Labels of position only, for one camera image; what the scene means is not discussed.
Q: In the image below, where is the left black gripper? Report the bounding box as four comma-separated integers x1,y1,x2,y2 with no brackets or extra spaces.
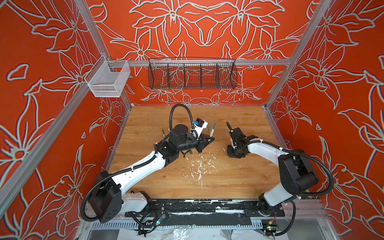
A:
176,133,214,153

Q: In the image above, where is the tan pen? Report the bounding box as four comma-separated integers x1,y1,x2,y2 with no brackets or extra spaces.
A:
210,122,217,137

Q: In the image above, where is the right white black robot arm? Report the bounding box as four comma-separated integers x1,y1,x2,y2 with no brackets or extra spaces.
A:
227,123,319,217

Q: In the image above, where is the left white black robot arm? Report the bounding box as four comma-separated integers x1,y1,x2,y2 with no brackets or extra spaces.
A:
81,119,215,224

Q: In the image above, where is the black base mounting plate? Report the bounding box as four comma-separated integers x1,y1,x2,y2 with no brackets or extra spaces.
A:
124,198,286,218

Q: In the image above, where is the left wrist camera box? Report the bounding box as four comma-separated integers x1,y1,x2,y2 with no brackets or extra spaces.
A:
192,118,208,139

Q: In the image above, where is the right black corrugated cable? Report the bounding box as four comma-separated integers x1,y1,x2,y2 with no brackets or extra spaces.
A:
239,140,335,236

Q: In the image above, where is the black corrugated cable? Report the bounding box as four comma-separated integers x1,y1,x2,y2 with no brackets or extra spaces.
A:
239,140,335,236
80,103,196,223

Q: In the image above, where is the black wire mesh basket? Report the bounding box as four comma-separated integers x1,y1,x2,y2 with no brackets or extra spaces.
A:
148,58,239,90

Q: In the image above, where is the grey slotted cable duct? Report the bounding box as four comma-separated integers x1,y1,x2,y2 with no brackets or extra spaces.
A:
90,219,263,231

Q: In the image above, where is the left black corrugated cable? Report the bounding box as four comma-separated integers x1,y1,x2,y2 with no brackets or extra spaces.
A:
80,103,196,223

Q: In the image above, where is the white wire mesh basket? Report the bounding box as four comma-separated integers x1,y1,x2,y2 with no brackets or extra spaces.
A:
85,56,131,98

